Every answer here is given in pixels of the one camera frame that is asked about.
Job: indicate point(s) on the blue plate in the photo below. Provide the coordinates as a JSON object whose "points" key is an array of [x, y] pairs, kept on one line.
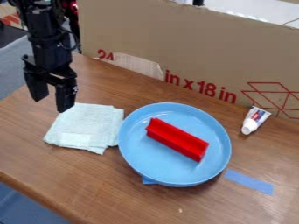
{"points": [[155, 160]]}

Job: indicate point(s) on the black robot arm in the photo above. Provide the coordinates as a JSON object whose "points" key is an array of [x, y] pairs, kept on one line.
{"points": [[43, 23]]}

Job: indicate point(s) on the blue tape strip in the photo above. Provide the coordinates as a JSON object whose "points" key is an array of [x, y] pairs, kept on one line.
{"points": [[250, 182]]}

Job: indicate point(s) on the light blue folded cloth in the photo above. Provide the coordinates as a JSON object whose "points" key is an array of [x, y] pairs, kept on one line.
{"points": [[87, 127]]}

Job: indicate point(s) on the blue tape under plate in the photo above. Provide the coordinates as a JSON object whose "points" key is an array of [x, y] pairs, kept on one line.
{"points": [[147, 181]]}

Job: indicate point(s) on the white toothpaste tube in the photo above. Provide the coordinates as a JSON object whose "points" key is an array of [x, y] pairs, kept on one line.
{"points": [[256, 118]]}

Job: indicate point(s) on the black computer with lights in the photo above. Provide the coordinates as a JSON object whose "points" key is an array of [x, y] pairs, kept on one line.
{"points": [[66, 8]]}

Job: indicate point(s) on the cardboard box wall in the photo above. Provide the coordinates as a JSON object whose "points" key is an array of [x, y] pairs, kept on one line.
{"points": [[233, 58]]}

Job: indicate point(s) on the red plastic block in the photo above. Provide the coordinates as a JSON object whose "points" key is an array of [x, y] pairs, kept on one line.
{"points": [[178, 139]]}

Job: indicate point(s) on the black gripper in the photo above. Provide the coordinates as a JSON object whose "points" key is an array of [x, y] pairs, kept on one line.
{"points": [[47, 67]]}

